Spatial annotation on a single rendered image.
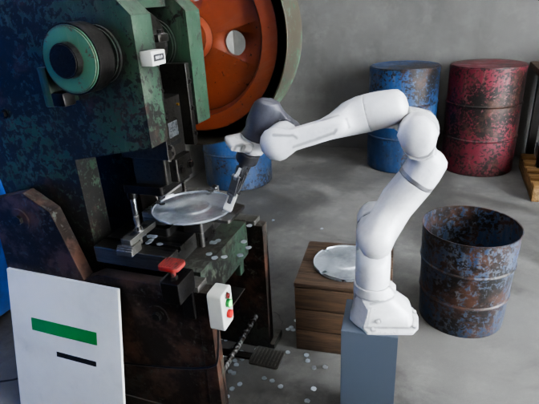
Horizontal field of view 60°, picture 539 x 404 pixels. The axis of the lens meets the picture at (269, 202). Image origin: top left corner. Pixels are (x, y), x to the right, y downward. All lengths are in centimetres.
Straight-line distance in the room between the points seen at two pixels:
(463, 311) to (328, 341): 61
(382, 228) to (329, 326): 82
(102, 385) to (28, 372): 35
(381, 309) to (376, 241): 28
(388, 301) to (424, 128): 58
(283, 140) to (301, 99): 359
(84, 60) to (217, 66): 69
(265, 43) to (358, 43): 299
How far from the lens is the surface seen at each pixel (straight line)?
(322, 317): 206
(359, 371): 169
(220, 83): 191
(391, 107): 134
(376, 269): 149
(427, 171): 136
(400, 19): 465
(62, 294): 183
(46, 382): 207
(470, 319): 230
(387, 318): 158
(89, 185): 170
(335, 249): 221
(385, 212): 138
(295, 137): 133
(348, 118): 133
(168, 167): 160
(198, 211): 164
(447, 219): 246
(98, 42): 134
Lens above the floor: 145
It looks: 23 degrees down
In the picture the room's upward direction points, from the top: 3 degrees counter-clockwise
